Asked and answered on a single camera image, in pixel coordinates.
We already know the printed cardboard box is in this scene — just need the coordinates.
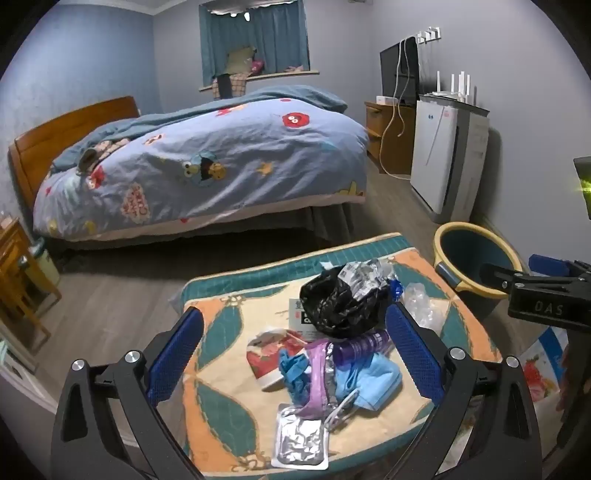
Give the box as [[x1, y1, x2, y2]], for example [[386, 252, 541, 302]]
[[521, 327, 570, 417]]

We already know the patterned quilted mat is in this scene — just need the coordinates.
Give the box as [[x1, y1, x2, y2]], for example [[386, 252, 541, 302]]
[[178, 233, 504, 479]]

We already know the blue silver wipes packet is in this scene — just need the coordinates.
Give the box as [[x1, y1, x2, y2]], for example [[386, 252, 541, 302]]
[[337, 259, 406, 302]]

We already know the wooden bed frame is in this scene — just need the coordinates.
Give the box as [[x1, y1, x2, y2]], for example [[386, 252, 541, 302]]
[[8, 95, 142, 210]]

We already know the black monitor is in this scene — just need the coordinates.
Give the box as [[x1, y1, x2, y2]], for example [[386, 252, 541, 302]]
[[379, 38, 421, 107]]

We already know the clear plastic wrap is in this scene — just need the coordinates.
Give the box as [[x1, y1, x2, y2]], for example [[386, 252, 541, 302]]
[[399, 281, 447, 334]]

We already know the white cable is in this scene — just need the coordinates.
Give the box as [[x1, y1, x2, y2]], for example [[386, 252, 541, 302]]
[[379, 37, 417, 179]]

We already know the white low furniture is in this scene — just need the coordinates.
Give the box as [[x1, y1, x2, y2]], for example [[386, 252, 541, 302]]
[[0, 339, 58, 416]]

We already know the teal bin with yellow rim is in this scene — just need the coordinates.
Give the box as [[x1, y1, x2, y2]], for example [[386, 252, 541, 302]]
[[432, 222, 525, 320]]

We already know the grey green pillow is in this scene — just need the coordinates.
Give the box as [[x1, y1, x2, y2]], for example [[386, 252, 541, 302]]
[[225, 46, 257, 75]]

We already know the wooden window sill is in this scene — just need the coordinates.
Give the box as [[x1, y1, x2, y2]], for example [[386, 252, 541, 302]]
[[198, 69, 321, 92]]

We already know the white air purifier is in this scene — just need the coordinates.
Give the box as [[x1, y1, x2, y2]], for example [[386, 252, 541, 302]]
[[409, 94, 491, 223]]

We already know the purple plastic bottle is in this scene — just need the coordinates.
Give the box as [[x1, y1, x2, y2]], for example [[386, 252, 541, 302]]
[[329, 328, 393, 370]]

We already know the pale green medicine box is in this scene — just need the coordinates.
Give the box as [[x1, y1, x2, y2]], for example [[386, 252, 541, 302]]
[[287, 297, 315, 336]]

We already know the white router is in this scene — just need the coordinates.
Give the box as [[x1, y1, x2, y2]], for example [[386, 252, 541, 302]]
[[425, 71, 476, 103]]

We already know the blue rubber glove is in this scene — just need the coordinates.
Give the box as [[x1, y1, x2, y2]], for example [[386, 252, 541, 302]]
[[278, 348, 315, 408]]

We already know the blue face mask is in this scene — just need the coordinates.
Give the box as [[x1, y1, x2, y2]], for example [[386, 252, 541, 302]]
[[332, 353, 403, 412]]

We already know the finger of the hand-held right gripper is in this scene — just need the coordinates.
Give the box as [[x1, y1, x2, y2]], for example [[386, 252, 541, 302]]
[[479, 261, 527, 296], [527, 254, 591, 280]]

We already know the printed blue duvet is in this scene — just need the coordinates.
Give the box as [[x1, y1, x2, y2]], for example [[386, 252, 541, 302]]
[[32, 85, 370, 241]]

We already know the teal window curtain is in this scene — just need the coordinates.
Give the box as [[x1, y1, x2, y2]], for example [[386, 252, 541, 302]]
[[198, 0, 310, 87]]

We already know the wooden cabinet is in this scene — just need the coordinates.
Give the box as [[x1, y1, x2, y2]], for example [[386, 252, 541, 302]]
[[364, 101, 417, 176]]

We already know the red floral paper cup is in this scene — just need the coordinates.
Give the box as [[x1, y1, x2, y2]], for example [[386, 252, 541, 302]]
[[246, 328, 308, 392]]

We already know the black plastic bag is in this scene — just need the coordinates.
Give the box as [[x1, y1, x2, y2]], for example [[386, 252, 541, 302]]
[[300, 265, 393, 340]]

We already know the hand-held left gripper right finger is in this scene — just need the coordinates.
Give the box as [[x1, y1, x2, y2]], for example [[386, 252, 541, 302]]
[[384, 301, 543, 480]]

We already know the pink plastic strip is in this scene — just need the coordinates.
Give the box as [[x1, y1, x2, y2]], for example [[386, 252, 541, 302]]
[[295, 339, 332, 419]]

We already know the plaid cloth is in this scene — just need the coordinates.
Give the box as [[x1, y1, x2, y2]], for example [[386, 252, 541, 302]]
[[212, 74, 248, 99]]

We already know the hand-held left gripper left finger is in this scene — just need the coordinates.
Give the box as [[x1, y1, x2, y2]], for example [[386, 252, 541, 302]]
[[50, 306, 206, 480]]

